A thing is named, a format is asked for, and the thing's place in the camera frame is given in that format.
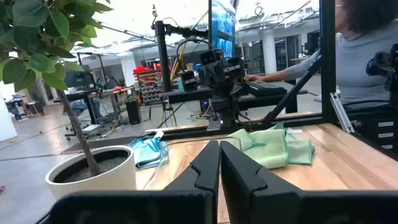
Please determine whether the person's hand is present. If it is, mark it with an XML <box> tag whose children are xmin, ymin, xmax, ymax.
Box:
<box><xmin>244</xmin><ymin>73</ymin><xmax>265</xmax><ymax>83</ymax></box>

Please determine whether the green microfiber towel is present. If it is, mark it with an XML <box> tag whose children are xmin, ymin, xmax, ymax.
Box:
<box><xmin>226</xmin><ymin>123</ymin><xmax>315</xmax><ymax>169</ymax></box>

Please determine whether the person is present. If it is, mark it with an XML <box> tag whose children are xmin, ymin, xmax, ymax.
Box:
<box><xmin>245</xmin><ymin>0</ymin><xmax>398</xmax><ymax>110</ymax></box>

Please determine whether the white building pillar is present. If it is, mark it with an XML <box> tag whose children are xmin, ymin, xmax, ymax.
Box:
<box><xmin>119</xmin><ymin>51</ymin><xmax>138</xmax><ymax>90</ymax></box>
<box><xmin>261</xmin><ymin>29</ymin><xmax>278</xmax><ymax>75</ymax></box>

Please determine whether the white round plant pot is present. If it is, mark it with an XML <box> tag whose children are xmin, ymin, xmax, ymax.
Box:
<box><xmin>45</xmin><ymin>145</ymin><xmax>137</xmax><ymax>200</ymax></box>

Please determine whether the green leafy small tree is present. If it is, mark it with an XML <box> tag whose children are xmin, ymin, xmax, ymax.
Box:
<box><xmin>0</xmin><ymin>0</ymin><xmax>114</xmax><ymax>177</ymax></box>

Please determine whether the dark background monitor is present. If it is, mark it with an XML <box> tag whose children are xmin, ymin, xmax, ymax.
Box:
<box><xmin>63</xmin><ymin>65</ymin><xmax>96</xmax><ymax>90</ymax></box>

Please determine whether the computer monitor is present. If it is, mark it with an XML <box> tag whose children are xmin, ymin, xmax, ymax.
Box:
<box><xmin>208</xmin><ymin>0</ymin><xmax>239</xmax><ymax>59</ymax></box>

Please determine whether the teal microfiber towel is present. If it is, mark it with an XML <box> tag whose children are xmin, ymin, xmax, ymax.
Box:
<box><xmin>128</xmin><ymin>130</ymin><xmax>169</xmax><ymax>170</ymax></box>

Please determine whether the background workbench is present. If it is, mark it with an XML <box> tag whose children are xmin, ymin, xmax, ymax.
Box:
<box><xmin>52</xmin><ymin>85</ymin><xmax>137</xmax><ymax>141</ymax></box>

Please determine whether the black metal table frame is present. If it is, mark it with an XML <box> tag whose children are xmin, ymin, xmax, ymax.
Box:
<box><xmin>136</xmin><ymin>0</ymin><xmax>398</xmax><ymax>161</ymax></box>

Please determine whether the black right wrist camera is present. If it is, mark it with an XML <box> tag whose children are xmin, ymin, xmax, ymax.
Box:
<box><xmin>200</xmin><ymin>49</ymin><xmax>224</xmax><ymax>65</ymax></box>

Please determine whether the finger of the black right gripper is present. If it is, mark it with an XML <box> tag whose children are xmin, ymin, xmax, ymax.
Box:
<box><xmin>200</xmin><ymin>62</ymin><xmax>215</xmax><ymax>88</ymax></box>
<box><xmin>213</xmin><ymin>61</ymin><xmax>226</xmax><ymax>86</ymax></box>

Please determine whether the red parts bin rack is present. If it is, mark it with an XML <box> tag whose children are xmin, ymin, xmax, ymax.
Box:
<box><xmin>132</xmin><ymin>63</ymin><xmax>175</xmax><ymax>106</ymax></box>

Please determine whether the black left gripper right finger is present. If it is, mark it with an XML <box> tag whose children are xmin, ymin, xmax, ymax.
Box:
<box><xmin>220</xmin><ymin>140</ymin><xmax>398</xmax><ymax>224</ymax></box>

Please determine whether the black computer tower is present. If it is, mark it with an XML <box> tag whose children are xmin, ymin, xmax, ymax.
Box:
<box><xmin>125</xmin><ymin>98</ymin><xmax>142</xmax><ymax>125</ymax></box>

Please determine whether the black drawer cabinet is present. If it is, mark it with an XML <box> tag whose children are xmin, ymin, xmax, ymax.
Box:
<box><xmin>341</xmin><ymin>105</ymin><xmax>398</xmax><ymax>154</ymax></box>

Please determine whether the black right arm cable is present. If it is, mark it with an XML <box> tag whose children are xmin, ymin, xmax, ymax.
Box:
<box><xmin>175</xmin><ymin>37</ymin><xmax>216</xmax><ymax>73</ymax></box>

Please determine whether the dark side desk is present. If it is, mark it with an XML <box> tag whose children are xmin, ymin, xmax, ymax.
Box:
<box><xmin>158</xmin><ymin>80</ymin><xmax>308</xmax><ymax>114</ymax></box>

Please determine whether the person's forearm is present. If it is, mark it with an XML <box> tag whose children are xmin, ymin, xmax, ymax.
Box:
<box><xmin>261</xmin><ymin>57</ymin><xmax>315</xmax><ymax>82</ymax></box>

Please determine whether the computer keyboard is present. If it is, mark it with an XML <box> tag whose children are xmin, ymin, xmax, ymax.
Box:
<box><xmin>248</xmin><ymin>81</ymin><xmax>287</xmax><ymax>97</ymax></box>

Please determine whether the silver metal bracket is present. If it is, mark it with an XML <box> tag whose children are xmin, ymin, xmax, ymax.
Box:
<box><xmin>329</xmin><ymin>91</ymin><xmax>356</xmax><ymax>134</ymax></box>

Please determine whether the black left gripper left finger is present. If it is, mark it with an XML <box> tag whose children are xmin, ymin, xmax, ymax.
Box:
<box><xmin>49</xmin><ymin>140</ymin><xmax>221</xmax><ymax>224</ymax></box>

